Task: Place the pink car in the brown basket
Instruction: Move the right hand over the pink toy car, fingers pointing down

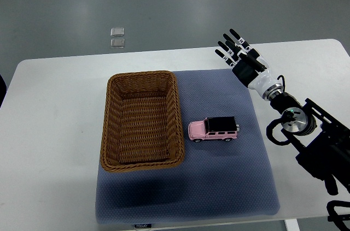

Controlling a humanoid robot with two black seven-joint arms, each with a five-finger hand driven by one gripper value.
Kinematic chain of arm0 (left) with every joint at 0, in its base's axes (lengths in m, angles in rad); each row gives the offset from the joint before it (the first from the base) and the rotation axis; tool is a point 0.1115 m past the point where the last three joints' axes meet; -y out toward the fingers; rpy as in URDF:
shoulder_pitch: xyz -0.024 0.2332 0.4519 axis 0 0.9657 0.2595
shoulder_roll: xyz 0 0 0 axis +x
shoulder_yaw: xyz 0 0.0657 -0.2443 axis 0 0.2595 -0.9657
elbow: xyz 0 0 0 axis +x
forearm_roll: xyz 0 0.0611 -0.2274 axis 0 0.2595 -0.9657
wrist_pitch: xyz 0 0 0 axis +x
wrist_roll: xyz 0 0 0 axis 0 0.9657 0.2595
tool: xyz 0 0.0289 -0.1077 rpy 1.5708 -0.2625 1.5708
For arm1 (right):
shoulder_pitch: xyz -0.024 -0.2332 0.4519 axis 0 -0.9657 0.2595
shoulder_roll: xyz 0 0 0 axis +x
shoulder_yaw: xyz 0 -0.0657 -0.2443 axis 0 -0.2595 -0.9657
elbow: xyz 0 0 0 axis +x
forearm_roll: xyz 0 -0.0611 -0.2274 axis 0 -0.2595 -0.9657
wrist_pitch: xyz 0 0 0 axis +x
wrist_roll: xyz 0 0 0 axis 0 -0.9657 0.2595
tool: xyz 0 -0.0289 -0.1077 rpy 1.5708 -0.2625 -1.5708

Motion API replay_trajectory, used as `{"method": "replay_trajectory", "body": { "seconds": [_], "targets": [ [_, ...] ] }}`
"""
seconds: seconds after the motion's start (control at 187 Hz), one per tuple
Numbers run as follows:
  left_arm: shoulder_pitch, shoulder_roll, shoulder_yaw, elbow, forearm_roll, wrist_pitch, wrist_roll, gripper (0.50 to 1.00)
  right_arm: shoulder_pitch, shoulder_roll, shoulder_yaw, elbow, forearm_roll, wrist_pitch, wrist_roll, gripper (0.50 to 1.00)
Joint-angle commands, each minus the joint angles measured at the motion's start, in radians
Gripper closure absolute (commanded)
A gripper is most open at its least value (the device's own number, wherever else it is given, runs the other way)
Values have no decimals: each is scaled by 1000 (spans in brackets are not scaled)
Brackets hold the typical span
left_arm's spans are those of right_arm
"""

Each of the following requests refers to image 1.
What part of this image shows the dark object at left edge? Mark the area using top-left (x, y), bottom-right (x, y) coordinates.
top-left (0, 75), bottom-right (7, 106)

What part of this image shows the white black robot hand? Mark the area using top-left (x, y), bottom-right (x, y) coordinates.
top-left (215, 28), bottom-right (282, 99)

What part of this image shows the blue grey cushion mat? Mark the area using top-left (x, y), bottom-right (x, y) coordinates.
top-left (96, 69), bottom-right (279, 225)

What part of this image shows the brown wicker basket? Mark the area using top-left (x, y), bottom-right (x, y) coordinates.
top-left (100, 70), bottom-right (185, 173)

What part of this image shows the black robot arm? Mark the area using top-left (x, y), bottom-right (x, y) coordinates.
top-left (215, 29), bottom-right (349, 196)

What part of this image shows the pink toy car black roof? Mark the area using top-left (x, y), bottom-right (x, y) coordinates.
top-left (188, 116), bottom-right (240, 143)

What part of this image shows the white table leg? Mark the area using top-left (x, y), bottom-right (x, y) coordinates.
top-left (284, 218), bottom-right (300, 231)

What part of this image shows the upper metal floor plate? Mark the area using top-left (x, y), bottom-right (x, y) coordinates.
top-left (110, 27), bottom-right (125, 37)

